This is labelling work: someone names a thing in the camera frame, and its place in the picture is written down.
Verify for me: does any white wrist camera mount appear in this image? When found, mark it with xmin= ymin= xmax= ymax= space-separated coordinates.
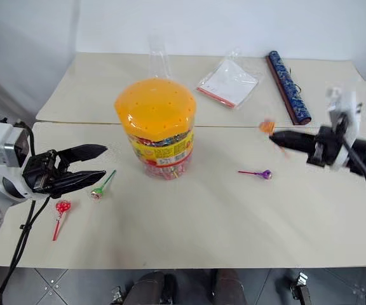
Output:
xmin=0 ymin=122 xmax=35 ymax=200
xmin=325 ymin=88 xmax=366 ymax=171

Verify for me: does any orange lollipop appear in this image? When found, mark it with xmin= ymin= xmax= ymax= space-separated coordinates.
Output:
xmin=258 ymin=119 xmax=291 ymax=159

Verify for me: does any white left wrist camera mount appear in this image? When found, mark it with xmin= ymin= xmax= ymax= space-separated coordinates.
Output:
xmin=0 ymin=122 xmax=35 ymax=200

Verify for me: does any green lollipop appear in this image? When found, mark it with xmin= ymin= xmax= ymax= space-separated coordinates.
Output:
xmin=90 ymin=169 xmax=117 ymax=201

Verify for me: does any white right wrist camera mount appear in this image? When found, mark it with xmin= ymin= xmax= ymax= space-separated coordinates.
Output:
xmin=325 ymin=88 xmax=366 ymax=171

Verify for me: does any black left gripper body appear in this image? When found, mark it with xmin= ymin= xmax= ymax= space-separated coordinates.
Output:
xmin=22 ymin=149 xmax=70 ymax=194

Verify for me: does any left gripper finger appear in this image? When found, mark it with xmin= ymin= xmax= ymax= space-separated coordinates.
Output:
xmin=55 ymin=144 xmax=109 ymax=165
xmin=47 ymin=170 xmax=107 ymax=195

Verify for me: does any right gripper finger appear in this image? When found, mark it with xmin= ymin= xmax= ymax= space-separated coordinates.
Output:
xmin=273 ymin=140 xmax=318 ymax=156
xmin=269 ymin=130 xmax=318 ymax=144

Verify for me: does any dark blue rolled tube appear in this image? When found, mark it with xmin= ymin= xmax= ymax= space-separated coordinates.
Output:
xmin=266 ymin=50 xmax=313 ymax=126

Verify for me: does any purple lollipop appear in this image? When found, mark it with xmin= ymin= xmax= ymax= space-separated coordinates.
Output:
xmin=238 ymin=169 xmax=273 ymax=180

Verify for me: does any black silver metal bracket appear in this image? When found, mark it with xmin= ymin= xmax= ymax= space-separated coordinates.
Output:
xmin=290 ymin=272 xmax=315 ymax=305
xmin=110 ymin=285 xmax=125 ymax=305

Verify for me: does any orange perforated jar lid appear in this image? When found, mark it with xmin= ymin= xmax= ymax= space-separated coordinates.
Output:
xmin=114 ymin=78 xmax=198 ymax=144

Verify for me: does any red lollipop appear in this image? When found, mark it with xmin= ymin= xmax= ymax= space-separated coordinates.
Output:
xmin=51 ymin=200 xmax=72 ymax=241

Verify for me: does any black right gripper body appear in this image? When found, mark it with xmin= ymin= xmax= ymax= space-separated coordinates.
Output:
xmin=306 ymin=125 xmax=346 ymax=167

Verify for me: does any dark rounded shape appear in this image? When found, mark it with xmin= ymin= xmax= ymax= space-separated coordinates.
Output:
xmin=213 ymin=268 xmax=248 ymax=305
xmin=128 ymin=271 xmax=175 ymax=305

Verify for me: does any zip bag with white paper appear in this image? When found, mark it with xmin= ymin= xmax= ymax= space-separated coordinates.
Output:
xmin=196 ymin=48 xmax=264 ymax=111

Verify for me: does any clear plastic lollipop jar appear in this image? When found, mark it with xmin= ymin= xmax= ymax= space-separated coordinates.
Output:
xmin=126 ymin=125 xmax=196 ymax=181

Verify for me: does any clear empty plastic bag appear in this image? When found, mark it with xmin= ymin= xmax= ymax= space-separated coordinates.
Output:
xmin=147 ymin=33 xmax=173 ymax=79

